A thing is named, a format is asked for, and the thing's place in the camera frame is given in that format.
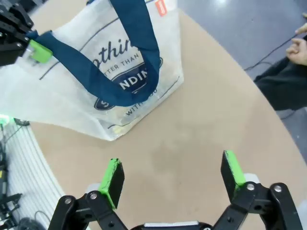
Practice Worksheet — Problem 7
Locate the green-padded finger of the left gripper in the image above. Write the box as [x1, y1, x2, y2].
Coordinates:
[0, 4, 35, 35]
[0, 33, 54, 66]

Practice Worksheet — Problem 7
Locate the right gripper green-padded left finger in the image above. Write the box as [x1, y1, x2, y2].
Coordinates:
[48, 158, 126, 230]

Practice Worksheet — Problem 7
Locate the right gripper green-padded right finger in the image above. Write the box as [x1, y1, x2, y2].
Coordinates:
[212, 149, 304, 230]

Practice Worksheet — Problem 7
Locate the translucent white tote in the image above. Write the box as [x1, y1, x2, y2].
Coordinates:
[0, 0, 185, 142]

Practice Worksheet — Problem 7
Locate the person's left hand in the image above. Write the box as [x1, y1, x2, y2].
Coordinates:
[287, 23, 307, 66]

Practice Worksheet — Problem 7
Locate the white ribbed panel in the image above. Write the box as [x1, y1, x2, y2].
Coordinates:
[0, 119, 67, 230]

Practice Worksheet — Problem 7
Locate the person in black clothes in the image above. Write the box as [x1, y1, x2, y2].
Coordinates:
[253, 57, 307, 111]

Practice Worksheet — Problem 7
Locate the black cable bundle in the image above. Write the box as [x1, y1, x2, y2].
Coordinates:
[19, 210, 48, 230]

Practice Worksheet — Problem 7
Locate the black metal bracket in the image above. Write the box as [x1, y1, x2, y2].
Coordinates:
[0, 191, 24, 227]

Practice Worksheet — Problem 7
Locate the black floor cable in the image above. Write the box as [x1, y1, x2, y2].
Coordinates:
[244, 33, 298, 71]

